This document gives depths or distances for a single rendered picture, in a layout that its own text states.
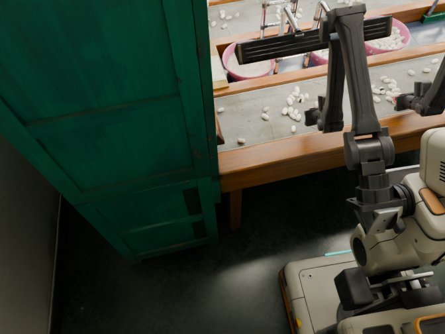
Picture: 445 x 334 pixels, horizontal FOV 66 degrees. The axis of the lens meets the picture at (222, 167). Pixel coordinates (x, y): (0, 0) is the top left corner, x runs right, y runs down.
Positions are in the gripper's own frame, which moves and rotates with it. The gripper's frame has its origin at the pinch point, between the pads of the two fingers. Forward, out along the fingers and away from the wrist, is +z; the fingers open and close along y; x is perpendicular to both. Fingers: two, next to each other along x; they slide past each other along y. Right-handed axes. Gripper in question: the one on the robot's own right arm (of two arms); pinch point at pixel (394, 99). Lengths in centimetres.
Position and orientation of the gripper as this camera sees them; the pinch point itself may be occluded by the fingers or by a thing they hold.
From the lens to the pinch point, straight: 177.1
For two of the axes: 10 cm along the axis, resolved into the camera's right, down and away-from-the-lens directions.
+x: 1.8, 9.2, 3.5
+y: -9.7, 2.2, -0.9
